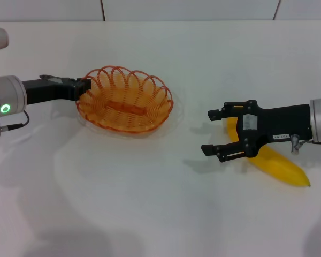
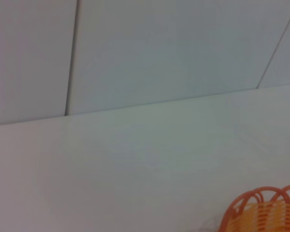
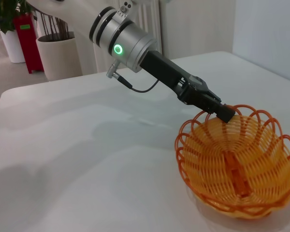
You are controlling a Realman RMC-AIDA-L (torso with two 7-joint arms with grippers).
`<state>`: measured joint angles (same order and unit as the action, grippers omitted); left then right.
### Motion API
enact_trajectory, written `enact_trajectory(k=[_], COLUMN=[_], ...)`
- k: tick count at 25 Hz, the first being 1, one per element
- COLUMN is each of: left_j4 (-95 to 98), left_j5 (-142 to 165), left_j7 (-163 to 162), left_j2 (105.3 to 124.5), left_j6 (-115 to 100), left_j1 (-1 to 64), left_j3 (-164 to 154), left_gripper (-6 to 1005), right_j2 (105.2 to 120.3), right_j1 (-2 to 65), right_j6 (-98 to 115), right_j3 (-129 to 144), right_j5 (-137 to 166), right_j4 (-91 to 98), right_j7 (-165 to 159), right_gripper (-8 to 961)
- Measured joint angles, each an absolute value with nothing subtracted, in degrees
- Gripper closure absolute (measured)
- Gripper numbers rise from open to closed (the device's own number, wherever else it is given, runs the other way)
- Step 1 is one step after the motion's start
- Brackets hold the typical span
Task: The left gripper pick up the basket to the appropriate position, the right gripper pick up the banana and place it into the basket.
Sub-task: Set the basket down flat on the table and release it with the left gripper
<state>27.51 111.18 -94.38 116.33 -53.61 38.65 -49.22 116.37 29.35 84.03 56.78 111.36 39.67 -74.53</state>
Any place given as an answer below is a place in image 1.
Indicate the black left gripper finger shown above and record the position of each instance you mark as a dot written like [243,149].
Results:
[79,94]
[84,84]

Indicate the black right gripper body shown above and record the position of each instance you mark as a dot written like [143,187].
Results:
[278,121]

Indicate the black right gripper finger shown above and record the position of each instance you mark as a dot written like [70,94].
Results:
[214,115]
[208,150]

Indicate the yellow banana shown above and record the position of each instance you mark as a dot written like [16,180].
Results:
[279,166]

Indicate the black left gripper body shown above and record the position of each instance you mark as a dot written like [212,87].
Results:
[48,92]

